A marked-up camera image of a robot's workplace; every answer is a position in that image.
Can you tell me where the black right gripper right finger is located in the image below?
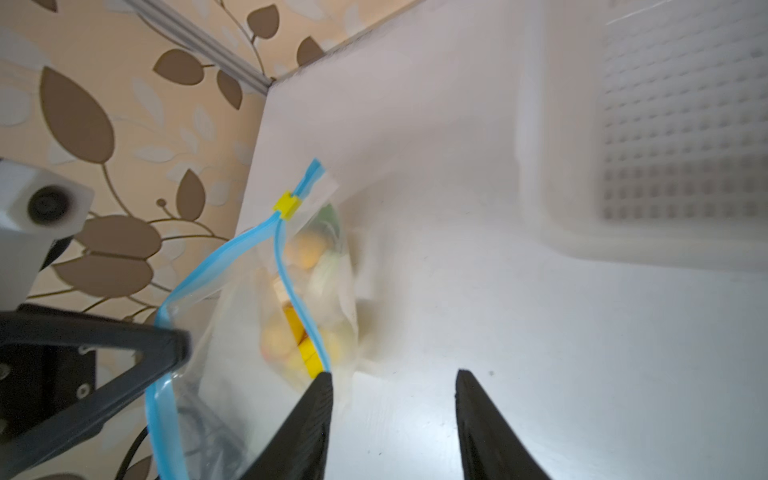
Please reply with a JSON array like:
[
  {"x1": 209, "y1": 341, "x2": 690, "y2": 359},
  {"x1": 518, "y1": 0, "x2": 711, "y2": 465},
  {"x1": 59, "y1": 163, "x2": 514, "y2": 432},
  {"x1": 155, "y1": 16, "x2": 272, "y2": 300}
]
[{"x1": 455, "y1": 369, "x2": 549, "y2": 480}]

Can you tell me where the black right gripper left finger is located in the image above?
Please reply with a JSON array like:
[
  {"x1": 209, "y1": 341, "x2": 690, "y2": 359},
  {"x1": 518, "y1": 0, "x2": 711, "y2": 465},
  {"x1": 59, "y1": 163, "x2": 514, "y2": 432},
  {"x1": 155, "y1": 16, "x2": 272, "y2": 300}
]
[{"x1": 241, "y1": 372, "x2": 334, "y2": 480}]

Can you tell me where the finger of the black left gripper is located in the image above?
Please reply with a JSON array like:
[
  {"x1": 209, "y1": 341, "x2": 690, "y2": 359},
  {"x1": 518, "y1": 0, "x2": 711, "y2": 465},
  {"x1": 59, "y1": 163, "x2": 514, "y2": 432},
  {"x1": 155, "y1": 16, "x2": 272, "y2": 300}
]
[{"x1": 1, "y1": 304, "x2": 192, "y2": 479}]

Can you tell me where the yellow corn toy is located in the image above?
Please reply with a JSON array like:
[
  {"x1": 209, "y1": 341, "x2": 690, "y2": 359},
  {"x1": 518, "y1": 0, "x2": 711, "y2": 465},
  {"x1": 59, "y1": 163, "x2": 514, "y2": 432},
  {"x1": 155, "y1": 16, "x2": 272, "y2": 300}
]
[{"x1": 283, "y1": 303, "x2": 324, "y2": 380}]

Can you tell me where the clear zip bag blue zipper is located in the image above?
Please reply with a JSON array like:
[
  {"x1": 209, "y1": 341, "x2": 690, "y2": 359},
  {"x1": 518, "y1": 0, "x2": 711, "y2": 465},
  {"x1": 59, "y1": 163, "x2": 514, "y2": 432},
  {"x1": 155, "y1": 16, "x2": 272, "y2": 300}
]
[{"x1": 146, "y1": 161, "x2": 359, "y2": 479}]

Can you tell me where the small yellow lemon toy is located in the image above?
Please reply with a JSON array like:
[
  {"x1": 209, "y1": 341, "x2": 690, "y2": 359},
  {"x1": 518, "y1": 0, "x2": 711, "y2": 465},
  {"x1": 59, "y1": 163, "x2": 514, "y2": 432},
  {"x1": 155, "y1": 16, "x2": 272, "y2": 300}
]
[{"x1": 282, "y1": 230, "x2": 332, "y2": 270}]

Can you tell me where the white radish with green leaves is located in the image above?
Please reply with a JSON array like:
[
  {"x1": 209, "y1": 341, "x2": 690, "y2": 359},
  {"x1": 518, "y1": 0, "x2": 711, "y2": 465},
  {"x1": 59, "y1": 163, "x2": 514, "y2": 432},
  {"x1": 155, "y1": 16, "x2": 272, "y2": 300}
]
[{"x1": 306, "y1": 204, "x2": 356, "y2": 320}]

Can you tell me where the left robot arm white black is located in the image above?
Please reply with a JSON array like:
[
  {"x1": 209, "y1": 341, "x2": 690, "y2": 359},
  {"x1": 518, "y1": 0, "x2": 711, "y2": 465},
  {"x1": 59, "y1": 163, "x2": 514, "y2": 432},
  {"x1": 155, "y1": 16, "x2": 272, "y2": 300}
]
[{"x1": 1, "y1": 159, "x2": 192, "y2": 479}]

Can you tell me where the white plastic perforated basket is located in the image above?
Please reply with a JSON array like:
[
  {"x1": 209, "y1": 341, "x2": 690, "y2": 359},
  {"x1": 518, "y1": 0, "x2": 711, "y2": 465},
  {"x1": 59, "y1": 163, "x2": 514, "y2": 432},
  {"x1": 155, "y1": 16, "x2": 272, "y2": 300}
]
[{"x1": 516, "y1": 1, "x2": 767, "y2": 273}]

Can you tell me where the aluminium frame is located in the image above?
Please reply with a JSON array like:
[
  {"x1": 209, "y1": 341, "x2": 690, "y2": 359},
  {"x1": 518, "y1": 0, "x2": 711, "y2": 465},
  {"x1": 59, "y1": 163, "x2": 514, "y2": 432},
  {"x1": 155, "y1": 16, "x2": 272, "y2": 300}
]
[{"x1": 128, "y1": 1, "x2": 272, "y2": 95}]

